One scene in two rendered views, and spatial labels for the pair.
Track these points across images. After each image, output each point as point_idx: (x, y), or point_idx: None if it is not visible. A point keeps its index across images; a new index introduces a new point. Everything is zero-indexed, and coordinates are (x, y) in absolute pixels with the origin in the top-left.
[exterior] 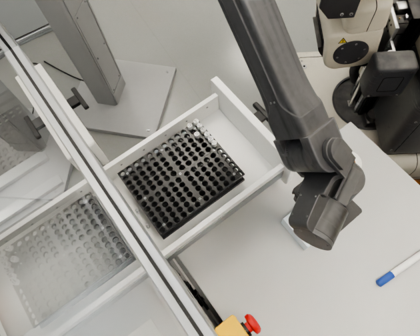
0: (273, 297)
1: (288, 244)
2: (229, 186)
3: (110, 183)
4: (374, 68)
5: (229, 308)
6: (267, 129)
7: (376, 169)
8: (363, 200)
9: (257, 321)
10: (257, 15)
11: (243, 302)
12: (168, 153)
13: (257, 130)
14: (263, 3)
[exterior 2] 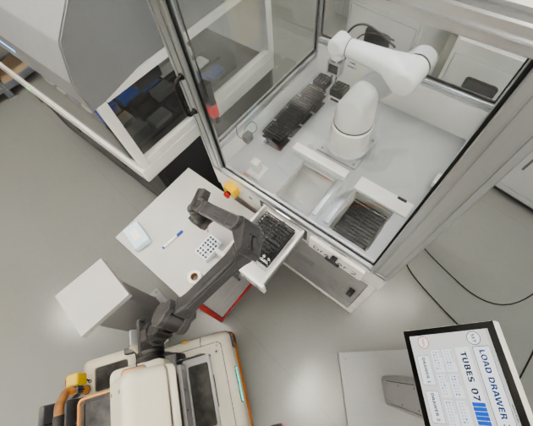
0: None
1: (219, 237)
2: None
3: (287, 212)
4: (178, 356)
5: (239, 208)
6: None
7: (180, 282)
8: (187, 264)
9: (224, 194)
10: (219, 210)
11: (234, 211)
12: (275, 244)
13: None
14: (218, 214)
